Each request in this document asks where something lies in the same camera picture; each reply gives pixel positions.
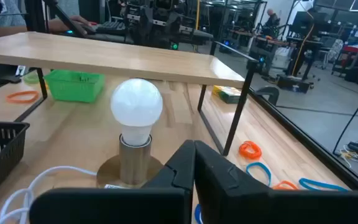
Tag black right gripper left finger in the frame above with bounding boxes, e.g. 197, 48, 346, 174
29, 139, 196, 224

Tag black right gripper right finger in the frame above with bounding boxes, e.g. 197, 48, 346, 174
193, 140, 358, 224

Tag orange rubber band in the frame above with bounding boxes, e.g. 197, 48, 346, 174
6, 90, 40, 104
272, 180, 300, 191

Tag blue rubber band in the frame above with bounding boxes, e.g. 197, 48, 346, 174
246, 162, 272, 187
299, 177, 349, 192

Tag orange coil wristband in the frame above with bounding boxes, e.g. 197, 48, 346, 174
239, 140, 263, 160

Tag wooden shelf riser black legs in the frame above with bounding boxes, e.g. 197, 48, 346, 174
0, 30, 260, 157

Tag yellow green ring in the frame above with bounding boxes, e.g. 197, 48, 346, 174
23, 71, 40, 85

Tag brass lamp with white bulb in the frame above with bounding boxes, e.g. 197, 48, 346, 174
96, 78, 165, 190

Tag yellow green crayon box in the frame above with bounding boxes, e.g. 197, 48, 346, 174
212, 85, 244, 105

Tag green plastic basket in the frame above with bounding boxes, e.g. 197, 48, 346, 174
44, 69, 106, 104

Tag black keyboard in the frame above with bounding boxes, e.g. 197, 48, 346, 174
95, 20, 127, 35

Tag black table frame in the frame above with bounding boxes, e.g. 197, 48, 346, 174
249, 88, 358, 191

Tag white lamp cable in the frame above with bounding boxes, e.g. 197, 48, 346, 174
0, 166, 98, 224

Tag white floor cable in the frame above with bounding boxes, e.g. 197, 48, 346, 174
339, 144, 358, 169

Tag yellow hanging cable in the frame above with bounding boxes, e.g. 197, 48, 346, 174
290, 12, 316, 77

